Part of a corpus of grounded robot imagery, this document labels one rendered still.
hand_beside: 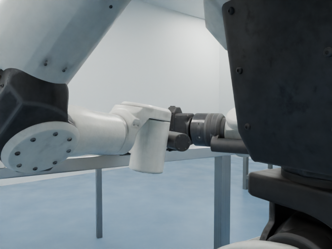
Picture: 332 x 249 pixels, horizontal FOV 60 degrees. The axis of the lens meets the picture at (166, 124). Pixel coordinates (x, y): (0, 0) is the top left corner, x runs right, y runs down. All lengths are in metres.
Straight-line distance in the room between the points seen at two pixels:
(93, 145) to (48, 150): 0.10
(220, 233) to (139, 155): 0.59
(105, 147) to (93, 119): 0.05
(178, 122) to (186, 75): 5.12
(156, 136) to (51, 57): 0.29
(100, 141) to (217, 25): 0.22
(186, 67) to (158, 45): 0.78
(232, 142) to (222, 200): 0.36
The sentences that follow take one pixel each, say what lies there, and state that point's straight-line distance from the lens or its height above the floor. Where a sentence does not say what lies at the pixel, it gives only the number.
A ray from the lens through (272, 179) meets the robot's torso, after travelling 0.36.
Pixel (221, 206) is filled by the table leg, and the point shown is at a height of 0.67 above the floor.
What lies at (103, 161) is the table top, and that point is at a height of 0.86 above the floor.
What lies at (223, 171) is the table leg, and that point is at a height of 0.79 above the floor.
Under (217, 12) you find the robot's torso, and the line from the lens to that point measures 0.35.
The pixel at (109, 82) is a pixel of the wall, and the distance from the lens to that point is 4.84.
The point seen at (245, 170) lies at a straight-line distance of 3.75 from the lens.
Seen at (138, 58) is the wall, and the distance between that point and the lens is 5.19.
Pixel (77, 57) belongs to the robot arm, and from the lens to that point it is 0.28.
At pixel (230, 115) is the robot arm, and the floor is 0.98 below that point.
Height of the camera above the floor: 0.99
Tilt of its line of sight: 3 degrees down
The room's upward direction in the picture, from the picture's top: straight up
